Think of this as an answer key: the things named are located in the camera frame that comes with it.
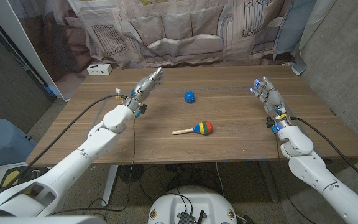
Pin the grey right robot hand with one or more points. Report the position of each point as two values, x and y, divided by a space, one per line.
270 99

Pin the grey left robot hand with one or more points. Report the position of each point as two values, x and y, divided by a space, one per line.
145 88

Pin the blue spiky stress ball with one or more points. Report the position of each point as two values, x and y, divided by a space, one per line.
190 97

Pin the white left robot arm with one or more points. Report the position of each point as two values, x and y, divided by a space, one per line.
98 146

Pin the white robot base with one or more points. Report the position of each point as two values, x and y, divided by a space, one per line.
194 202

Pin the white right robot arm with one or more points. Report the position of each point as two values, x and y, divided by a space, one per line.
309 171

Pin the colourful striped wooden maraca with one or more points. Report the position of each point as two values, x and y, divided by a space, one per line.
204 127

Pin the white power strip box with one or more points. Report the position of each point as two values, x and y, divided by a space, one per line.
99 69

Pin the printed sofa room backdrop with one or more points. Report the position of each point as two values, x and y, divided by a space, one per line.
179 31

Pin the pale blue curtain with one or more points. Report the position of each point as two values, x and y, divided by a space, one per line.
294 28

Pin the metal table leg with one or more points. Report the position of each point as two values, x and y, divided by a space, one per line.
269 183
110 183

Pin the black round floor fan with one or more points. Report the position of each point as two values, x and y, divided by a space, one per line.
131 173

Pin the black antenna module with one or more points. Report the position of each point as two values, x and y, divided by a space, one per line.
186 217

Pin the white partition panel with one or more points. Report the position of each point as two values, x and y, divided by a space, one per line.
11 28

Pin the blue plastic bin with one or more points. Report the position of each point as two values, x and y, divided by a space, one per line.
2 143

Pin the black and yellow shoe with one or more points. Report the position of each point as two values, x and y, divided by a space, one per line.
14 175

